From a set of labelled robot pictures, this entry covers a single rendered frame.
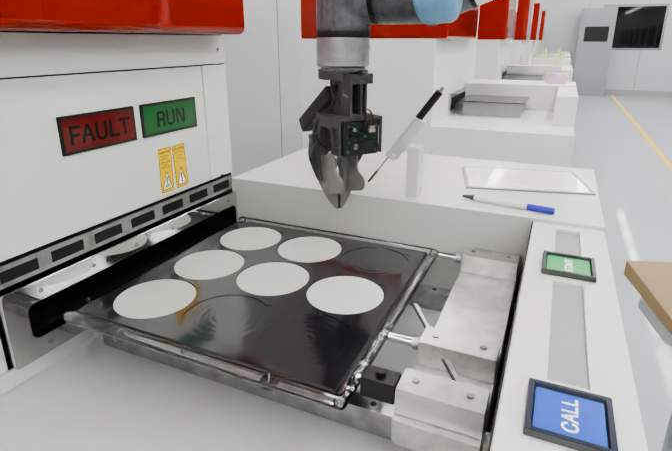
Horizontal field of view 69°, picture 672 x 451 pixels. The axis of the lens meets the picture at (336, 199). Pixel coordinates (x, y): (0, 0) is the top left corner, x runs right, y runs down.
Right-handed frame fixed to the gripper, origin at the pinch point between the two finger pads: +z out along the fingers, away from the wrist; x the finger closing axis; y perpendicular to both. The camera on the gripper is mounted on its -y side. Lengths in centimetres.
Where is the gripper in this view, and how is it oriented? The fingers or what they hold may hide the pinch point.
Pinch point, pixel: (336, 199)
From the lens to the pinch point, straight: 77.5
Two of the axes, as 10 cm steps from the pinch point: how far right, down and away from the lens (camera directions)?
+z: 0.0, 9.5, 3.1
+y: 4.9, 2.7, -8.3
